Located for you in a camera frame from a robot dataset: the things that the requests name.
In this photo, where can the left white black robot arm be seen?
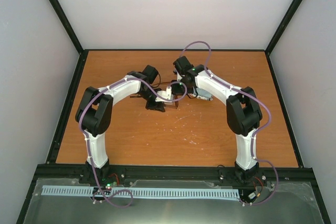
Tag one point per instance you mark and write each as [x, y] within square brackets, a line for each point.
[95, 111]

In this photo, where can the light blue cleaning cloth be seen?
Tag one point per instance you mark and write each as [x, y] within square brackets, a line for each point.
[203, 93]

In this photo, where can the light blue slotted cable duct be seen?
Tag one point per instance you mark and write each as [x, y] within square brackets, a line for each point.
[146, 193]

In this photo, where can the brown sunglasses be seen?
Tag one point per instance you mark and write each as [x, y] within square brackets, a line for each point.
[145, 92]

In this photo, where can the right black frame post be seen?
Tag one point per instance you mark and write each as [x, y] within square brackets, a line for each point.
[289, 14]

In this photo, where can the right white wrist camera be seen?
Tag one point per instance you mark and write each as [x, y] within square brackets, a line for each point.
[175, 73]

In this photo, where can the black frame post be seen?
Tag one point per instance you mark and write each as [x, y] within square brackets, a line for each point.
[289, 14]
[66, 24]

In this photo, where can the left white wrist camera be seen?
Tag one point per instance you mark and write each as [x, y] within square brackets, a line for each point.
[164, 95]

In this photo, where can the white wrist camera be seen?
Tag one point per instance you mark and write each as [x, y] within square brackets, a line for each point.
[164, 95]
[175, 73]

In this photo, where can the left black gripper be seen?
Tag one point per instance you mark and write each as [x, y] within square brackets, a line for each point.
[155, 106]

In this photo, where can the left green controller board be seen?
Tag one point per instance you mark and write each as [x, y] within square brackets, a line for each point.
[109, 186]

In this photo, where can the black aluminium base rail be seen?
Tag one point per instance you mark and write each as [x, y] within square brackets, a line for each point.
[126, 174]

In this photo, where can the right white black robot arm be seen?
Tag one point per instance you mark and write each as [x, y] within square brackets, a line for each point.
[242, 112]

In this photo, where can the flag pattern sunglasses case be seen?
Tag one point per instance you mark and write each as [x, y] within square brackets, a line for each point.
[192, 95]

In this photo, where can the left black frame post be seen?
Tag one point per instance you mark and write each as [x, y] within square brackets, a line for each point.
[66, 24]

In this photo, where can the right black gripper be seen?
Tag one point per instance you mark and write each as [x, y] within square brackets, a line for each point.
[175, 91]

